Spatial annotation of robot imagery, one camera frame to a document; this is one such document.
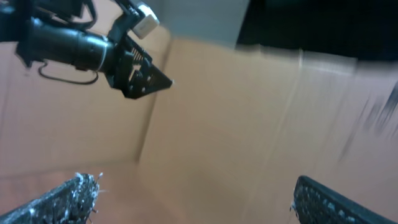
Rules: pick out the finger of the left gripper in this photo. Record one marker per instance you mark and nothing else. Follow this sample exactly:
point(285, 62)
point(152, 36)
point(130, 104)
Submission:
point(147, 80)

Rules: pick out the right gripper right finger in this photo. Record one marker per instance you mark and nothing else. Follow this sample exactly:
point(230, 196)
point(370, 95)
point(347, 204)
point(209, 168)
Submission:
point(315, 203)

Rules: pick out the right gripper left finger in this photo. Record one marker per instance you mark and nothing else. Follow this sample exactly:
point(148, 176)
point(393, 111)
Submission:
point(71, 202)

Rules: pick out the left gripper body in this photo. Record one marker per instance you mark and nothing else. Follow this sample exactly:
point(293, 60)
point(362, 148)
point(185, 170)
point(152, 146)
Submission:
point(133, 72)

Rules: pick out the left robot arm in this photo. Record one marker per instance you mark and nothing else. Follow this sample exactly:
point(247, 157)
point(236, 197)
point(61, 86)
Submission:
point(59, 31)

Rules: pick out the cardboard box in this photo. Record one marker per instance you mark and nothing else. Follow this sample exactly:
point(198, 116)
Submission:
point(225, 143)

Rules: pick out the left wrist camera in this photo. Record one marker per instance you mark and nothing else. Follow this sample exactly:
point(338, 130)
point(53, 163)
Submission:
point(147, 24)

